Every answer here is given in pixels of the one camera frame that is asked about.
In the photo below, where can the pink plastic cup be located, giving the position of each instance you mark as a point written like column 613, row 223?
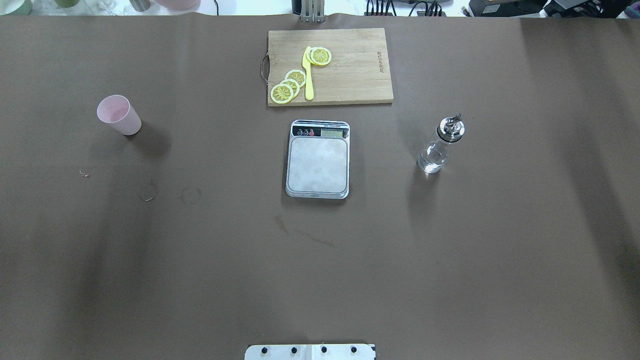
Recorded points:
column 117, row 112

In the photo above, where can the digital kitchen scale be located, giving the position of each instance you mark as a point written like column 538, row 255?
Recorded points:
column 318, row 159

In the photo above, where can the yellow plastic knife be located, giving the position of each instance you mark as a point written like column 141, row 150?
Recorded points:
column 306, row 65

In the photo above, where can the lemon slice middle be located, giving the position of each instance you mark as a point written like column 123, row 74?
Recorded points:
column 293, row 84

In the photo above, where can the wooden cutting board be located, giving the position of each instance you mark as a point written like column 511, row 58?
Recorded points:
column 359, row 72

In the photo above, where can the lemon slice under pair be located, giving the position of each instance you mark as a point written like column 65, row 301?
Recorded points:
column 308, row 57

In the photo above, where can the black thermos bottle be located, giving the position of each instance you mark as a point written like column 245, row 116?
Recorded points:
column 140, row 6

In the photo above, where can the aluminium frame post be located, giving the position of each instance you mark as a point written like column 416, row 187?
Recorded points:
column 309, row 11

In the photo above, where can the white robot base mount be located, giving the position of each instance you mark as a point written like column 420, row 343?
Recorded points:
column 320, row 351

